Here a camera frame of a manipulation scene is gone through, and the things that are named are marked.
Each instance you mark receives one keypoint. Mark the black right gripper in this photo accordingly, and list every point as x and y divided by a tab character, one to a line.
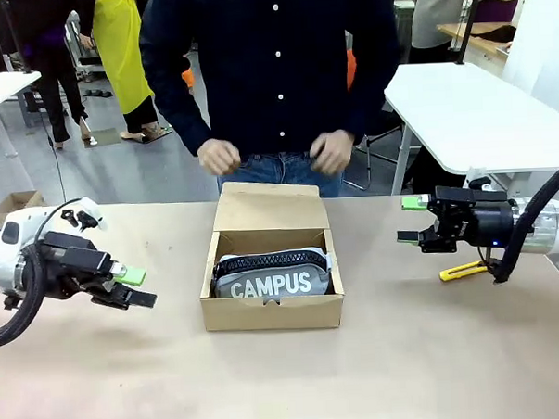
465	220

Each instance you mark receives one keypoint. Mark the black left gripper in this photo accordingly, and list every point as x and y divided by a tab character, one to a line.
73	265

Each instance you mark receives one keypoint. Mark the grey Campus pencil case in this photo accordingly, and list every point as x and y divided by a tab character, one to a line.
273	277

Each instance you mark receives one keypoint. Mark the person's left forearm navy sleeve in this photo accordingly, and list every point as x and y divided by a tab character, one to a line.
372	99

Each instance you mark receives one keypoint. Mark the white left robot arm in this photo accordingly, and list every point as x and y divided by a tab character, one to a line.
3	249

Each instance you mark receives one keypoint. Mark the person's right forearm navy sleeve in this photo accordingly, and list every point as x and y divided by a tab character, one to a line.
178	112

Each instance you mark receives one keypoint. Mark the open brown cardboard box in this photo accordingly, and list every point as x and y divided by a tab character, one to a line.
270	307

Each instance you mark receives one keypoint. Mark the small cardboard box on floor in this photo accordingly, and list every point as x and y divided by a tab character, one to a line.
17	204

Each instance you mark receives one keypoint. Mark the person's left hand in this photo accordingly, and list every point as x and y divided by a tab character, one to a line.
333	151

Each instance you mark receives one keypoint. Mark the person's right hand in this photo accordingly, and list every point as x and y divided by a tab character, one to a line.
218	157

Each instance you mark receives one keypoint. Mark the yellow black utility knife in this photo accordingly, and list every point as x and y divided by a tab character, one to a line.
463	272

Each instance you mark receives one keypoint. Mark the white desk with rounded corner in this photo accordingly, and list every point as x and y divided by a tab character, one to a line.
465	113

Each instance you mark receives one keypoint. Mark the flat green floor plate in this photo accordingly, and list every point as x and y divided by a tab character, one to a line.
104	137

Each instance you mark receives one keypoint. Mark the wooden background table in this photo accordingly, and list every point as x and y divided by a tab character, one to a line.
478	38

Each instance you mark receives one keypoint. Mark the black floor power strip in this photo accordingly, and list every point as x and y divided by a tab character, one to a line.
97	92

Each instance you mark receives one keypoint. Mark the person in grey sweater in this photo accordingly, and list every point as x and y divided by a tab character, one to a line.
436	17

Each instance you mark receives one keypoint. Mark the person in navy shirt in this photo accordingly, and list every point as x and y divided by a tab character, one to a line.
273	70

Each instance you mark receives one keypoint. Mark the black vertical pole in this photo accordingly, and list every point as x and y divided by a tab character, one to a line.
467	20

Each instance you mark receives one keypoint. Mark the person in yellow apron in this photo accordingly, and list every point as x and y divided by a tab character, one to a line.
124	54

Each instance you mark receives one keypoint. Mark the person in black clothes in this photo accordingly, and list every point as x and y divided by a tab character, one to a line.
55	66

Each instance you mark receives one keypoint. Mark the white desk with grey legs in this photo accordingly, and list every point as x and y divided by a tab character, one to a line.
0	89

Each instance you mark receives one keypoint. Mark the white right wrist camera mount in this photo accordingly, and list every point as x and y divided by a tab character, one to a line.
479	182

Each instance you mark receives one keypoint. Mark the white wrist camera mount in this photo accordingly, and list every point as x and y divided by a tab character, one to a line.
479	182
87	213

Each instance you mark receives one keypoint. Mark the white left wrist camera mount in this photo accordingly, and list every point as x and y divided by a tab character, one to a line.
87	213

